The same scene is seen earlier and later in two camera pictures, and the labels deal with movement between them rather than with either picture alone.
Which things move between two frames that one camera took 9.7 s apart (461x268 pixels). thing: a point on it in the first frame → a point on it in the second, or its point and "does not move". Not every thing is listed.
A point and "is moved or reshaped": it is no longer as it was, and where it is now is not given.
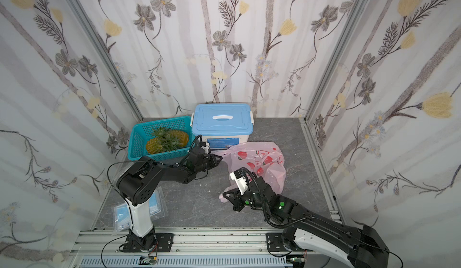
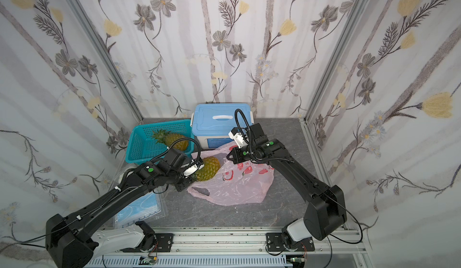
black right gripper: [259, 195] → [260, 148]
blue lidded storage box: [221, 125] does not move
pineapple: [167, 143] → [211, 165]
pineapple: [178, 136] does not move
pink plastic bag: [265, 158] is moved or reshaped
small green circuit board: [147, 260] does not move
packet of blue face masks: [121, 214] does not move
